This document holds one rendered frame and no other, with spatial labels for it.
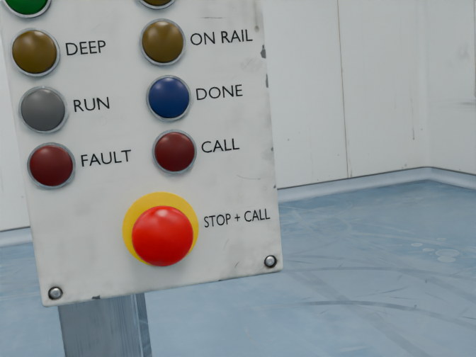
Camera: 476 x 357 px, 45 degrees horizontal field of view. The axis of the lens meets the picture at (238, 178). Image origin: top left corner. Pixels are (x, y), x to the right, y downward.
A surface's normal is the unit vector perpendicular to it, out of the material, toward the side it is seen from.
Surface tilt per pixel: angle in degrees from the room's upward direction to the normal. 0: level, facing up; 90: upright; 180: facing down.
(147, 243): 90
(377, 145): 90
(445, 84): 90
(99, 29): 90
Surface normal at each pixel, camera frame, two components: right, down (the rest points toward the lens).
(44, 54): 0.25, 0.16
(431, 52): -0.95, 0.14
